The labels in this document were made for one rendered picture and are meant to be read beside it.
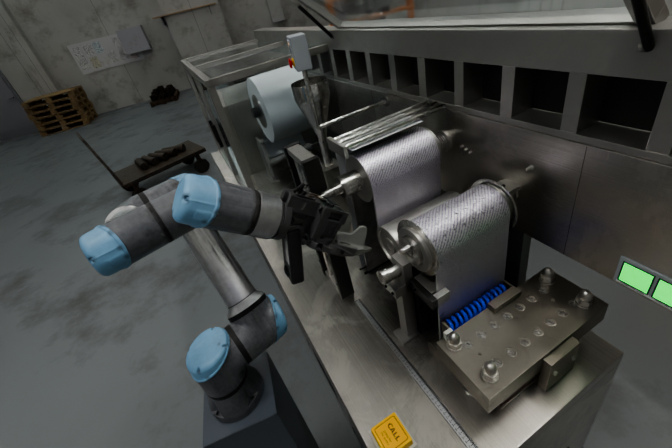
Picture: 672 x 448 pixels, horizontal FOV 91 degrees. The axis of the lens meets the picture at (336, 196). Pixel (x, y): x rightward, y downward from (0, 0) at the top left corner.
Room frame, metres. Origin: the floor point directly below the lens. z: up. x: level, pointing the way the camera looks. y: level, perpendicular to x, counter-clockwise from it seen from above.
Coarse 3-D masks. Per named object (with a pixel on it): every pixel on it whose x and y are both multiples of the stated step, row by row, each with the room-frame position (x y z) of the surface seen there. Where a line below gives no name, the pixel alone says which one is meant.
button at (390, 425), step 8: (392, 416) 0.39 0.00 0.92; (384, 424) 0.38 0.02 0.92; (392, 424) 0.37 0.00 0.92; (400, 424) 0.37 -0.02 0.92; (376, 432) 0.36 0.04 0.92; (384, 432) 0.36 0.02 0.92; (392, 432) 0.36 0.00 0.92; (400, 432) 0.35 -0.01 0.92; (376, 440) 0.35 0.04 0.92; (384, 440) 0.34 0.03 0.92; (392, 440) 0.34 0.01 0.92; (400, 440) 0.34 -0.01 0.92; (408, 440) 0.33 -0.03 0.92
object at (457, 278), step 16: (496, 240) 0.60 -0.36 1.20; (480, 256) 0.58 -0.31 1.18; (496, 256) 0.60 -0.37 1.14; (448, 272) 0.54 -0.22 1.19; (464, 272) 0.56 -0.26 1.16; (480, 272) 0.58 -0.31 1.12; (496, 272) 0.60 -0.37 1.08; (448, 288) 0.54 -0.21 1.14; (464, 288) 0.56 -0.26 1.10; (480, 288) 0.58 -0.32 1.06; (448, 304) 0.54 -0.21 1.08; (464, 304) 0.56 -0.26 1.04
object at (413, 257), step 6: (402, 240) 0.60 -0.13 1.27; (408, 240) 0.58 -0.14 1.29; (402, 246) 0.60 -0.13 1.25; (414, 246) 0.56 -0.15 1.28; (408, 252) 0.58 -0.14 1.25; (414, 252) 0.56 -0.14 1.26; (420, 252) 0.55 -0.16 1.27; (408, 258) 0.59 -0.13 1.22; (414, 258) 0.56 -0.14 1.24; (420, 258) 0.55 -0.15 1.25; (414, 264) 0.56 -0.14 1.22
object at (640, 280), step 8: (624, 264) 0.44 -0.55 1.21; (624, 272) 0.43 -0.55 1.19; (632, 272) 0.42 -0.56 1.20; (640, 272) 0.41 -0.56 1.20; (624, 280) 0.43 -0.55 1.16; (632, 280) 0.42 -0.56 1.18; (640, 280) 0.41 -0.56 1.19; (648, 280) 0.40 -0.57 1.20; (640, 288) 0.40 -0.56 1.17; (648, 288) 0.39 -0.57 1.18
